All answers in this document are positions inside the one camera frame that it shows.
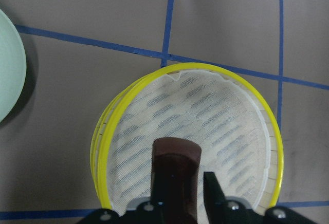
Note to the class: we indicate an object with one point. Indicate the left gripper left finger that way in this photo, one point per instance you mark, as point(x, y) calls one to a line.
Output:
point(147, 209)

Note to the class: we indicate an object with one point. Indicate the yellow steamer layer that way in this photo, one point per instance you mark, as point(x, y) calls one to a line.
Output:
point(99, 130)
point(211, 106)

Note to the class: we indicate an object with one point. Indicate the yellow bottom steamer layer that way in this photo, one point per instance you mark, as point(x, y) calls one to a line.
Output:
point(99, 130)

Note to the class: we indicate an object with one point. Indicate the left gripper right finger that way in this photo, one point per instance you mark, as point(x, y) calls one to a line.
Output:
point(221, 208)

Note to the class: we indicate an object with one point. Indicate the yellow top steamer layer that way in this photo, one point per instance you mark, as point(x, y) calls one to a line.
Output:
point(211, 106)

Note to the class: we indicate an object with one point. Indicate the light green bowl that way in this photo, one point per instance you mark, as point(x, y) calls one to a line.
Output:
point(13, 65)

